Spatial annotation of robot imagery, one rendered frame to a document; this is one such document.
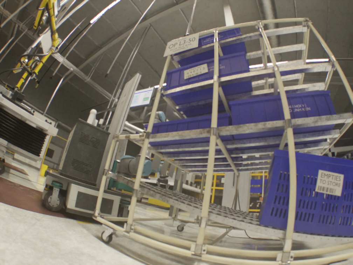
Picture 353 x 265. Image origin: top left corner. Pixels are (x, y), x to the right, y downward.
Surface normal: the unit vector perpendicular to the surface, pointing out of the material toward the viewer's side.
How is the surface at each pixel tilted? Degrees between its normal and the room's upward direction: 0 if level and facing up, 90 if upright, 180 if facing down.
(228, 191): 90
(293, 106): 90
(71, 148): 90
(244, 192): 90
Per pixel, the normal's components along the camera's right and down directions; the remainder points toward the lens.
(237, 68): -0.44, -0.42
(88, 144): 0.69, -0.18
